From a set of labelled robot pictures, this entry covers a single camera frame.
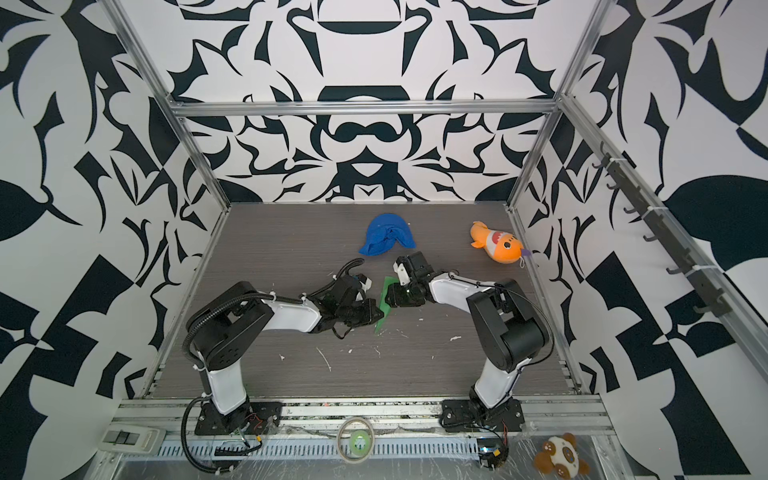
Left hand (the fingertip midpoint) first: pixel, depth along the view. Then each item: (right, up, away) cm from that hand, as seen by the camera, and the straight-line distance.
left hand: (388, 309), depth 90 cm
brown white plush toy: (+38, -27, -23) cm, 52 cm away
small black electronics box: (+24, -29, -19) cm, 42 cm away
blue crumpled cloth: (-2, +24, +14) cm, 28 cm away
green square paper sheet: (-2, +1, +1) cm, 2 cm away
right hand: (+2, +3, +3) cm, 5 cm away
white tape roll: (-12, -27, -20) cm, 36 cm away
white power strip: (-60, -25, -20) cm, 68 cm away
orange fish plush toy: (+37, +18, +8) cm, 42 cm away
